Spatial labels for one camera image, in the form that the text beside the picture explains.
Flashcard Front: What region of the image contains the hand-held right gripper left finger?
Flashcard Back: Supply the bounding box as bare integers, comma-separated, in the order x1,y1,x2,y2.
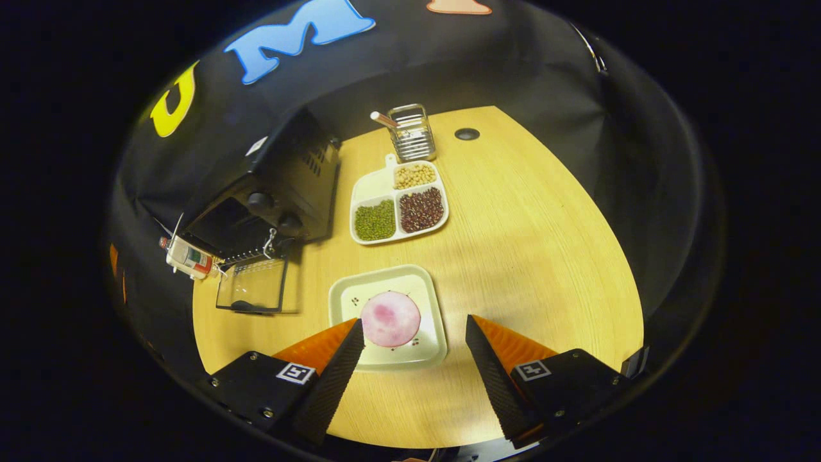
205,318,366,447

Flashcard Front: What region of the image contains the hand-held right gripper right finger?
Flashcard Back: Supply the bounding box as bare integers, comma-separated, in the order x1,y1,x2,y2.
465,314,632,450

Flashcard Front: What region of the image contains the pink round food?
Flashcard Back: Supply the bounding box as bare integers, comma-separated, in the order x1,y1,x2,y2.
360,291,422,349

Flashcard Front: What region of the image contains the white square plate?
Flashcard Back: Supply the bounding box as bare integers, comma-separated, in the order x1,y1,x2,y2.
328,264,448,373

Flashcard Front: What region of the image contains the black electric oven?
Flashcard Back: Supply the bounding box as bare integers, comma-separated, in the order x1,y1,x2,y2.
183,108,342,316

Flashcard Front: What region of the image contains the white divided bean tray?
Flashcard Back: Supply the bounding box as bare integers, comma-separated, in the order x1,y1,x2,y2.
349,153,450,246

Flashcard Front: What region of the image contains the white toaster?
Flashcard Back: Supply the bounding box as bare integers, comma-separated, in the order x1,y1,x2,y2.
159,234,222,281

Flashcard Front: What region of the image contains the metal mesh holder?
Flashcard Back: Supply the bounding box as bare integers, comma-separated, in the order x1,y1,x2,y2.
387,103,438,164

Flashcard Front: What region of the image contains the black backdrop cloth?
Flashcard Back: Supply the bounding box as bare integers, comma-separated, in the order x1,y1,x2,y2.
106,0,725,386

